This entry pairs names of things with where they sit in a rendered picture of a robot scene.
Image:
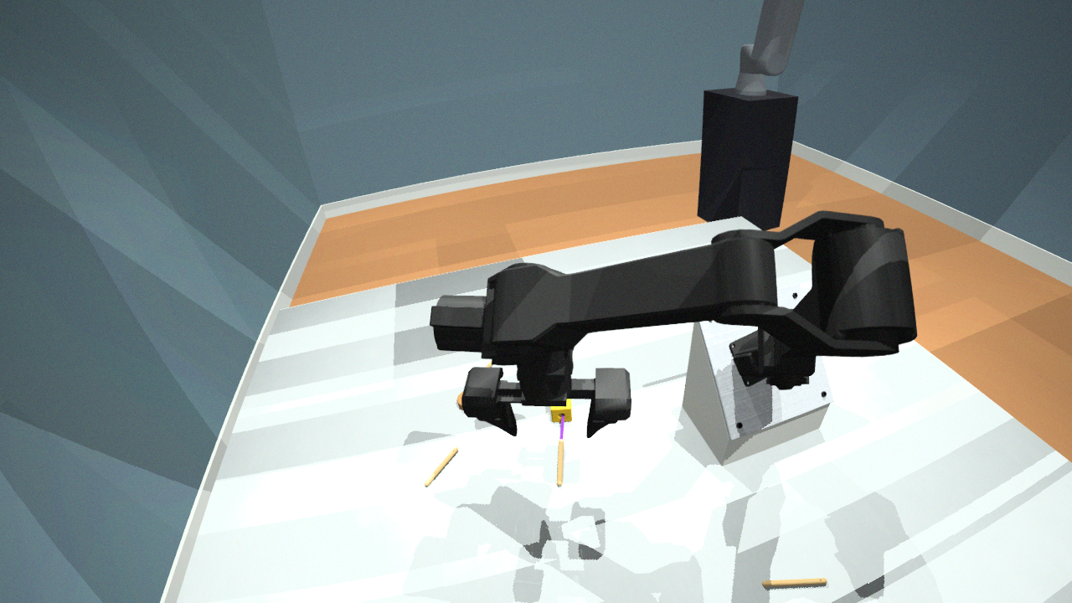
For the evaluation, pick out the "yellow block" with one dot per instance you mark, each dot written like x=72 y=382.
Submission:
x=556 y=412

